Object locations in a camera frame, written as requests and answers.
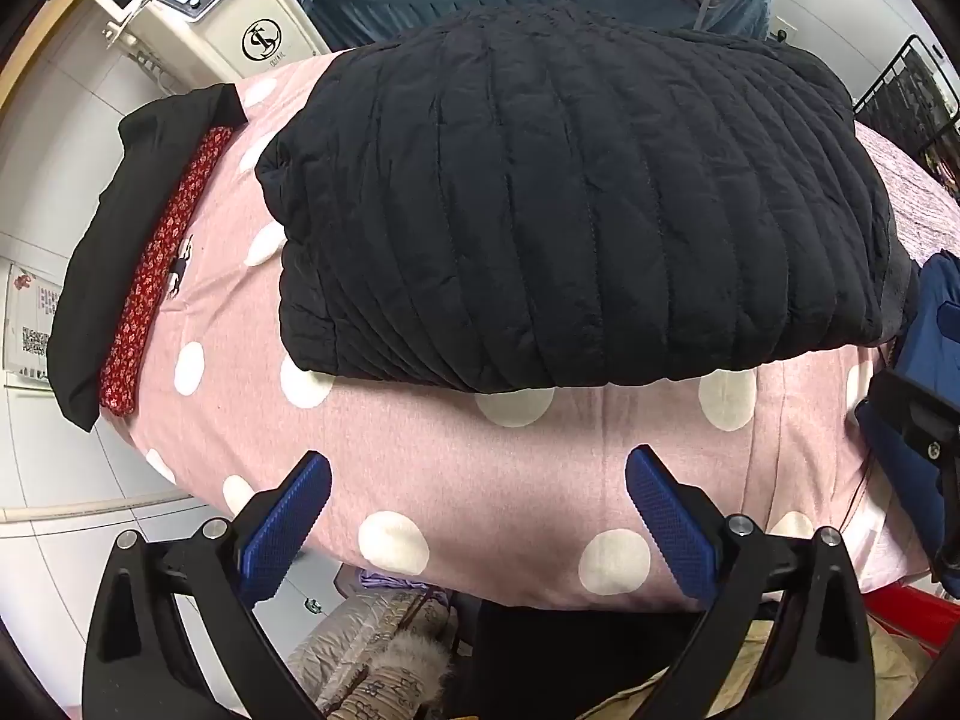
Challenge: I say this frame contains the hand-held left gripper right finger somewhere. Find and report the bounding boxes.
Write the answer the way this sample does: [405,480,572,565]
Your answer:
[625,444,875,720]

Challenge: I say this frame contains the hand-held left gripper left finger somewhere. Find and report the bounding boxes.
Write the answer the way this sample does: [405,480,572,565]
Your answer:
[82,450,335,720]

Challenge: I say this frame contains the black quilted jacket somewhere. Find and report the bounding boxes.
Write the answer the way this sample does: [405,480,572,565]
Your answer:
[255,0,920,395]

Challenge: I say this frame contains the navy blue garment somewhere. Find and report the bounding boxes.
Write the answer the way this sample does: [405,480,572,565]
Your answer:
[855,251,960,586]

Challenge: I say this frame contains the pink polka dot blanket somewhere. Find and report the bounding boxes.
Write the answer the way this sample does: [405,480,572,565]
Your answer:
[124,49,938,612]

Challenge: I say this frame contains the beige quilted coat with fur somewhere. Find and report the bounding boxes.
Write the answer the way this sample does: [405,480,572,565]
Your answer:
[289,585,460,720]

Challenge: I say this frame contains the beige cloth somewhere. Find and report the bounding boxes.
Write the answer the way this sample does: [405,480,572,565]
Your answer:
[630,611,942,720]

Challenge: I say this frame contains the red plastic object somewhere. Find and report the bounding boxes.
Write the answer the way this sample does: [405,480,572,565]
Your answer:
[862,574,960,650]

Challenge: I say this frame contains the lilac knit blanket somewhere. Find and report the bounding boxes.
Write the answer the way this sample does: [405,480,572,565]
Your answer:
[855,124,960,269]

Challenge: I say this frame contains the black garment with red trim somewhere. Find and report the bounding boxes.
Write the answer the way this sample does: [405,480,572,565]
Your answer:
[46,82,248,432]

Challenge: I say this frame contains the black metal rack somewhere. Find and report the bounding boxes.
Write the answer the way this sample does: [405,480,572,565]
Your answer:
[853,34,960,140]

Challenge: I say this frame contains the white appliance with screen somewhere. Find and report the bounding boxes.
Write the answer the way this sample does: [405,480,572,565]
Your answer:
[77,0,335,83]

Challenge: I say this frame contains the wall poster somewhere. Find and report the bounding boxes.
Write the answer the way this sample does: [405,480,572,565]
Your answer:
[4,259,59,389]

